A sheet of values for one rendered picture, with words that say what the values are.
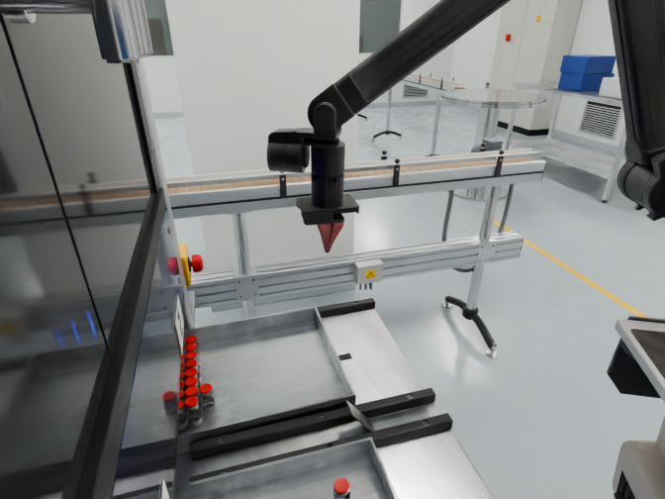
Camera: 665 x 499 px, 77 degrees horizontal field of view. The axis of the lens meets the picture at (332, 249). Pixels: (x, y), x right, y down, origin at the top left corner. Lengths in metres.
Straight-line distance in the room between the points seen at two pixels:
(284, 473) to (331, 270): 1.25
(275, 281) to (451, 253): 0.84
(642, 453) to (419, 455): 0.41
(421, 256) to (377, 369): 1.20
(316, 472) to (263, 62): 1.79
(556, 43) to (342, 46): 5.34
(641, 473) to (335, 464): 0.52
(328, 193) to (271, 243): 1.67
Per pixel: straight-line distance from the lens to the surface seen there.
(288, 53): 2.14
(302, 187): 1.61
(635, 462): 0.95
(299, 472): 0.68
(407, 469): 0.69
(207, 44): 2.10
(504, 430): 1.98
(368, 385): 0.79
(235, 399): 0.78
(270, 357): 0.85
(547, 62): 7.22
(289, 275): 1.79
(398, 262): 1.93
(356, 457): 0.69
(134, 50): 0.26
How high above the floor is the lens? 1.44
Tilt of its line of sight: 28 degrees down
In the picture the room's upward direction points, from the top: straight up
